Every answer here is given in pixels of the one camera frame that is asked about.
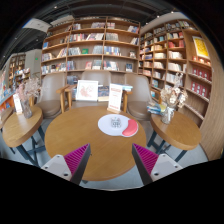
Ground white sign on wooden base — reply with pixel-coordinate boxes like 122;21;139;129
106;83;124;115

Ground dark book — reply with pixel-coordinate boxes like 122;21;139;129
97;85;110;102

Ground round wooden side table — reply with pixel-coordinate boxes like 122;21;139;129
2;105;46;167
146;110;202;163
0;106;14;129

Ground stack of colourful books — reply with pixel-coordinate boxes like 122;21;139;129
146;100;168;116

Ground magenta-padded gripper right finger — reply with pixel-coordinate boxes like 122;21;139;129
131;143;184;186

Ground small distant bookshelf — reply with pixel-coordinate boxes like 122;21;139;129
8;53;27;81

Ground curved wooden bookshelf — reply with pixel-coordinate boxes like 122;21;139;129
138;19;224;161

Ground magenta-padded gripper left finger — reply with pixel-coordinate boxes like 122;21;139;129
41;143;92;186

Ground light blue books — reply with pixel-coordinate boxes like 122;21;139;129
119;83;134;92

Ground small white table sign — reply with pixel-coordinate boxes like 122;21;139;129
12;92;24;116

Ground white ceiling panel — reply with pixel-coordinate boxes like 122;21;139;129
22;18;53;33

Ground white framed picture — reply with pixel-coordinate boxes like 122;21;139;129
75;79;100;102

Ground vase with pale dried flowers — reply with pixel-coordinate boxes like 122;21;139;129
159;73;188;125

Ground white mouse pad, red rest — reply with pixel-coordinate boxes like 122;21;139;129
97;113;140;138

